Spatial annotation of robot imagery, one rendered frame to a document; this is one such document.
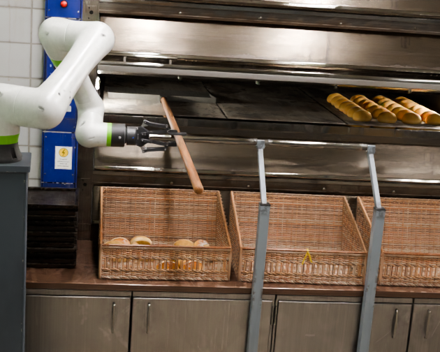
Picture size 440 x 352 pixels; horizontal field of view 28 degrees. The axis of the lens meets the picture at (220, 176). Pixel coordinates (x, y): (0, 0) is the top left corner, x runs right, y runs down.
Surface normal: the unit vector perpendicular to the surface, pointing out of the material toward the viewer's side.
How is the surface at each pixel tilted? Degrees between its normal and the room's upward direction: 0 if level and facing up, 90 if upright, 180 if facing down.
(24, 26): 90
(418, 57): 69
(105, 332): 90
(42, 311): 90
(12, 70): 90
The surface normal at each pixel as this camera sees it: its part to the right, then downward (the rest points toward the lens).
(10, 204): 0.18, 0.25
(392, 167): 0.14, -0.10
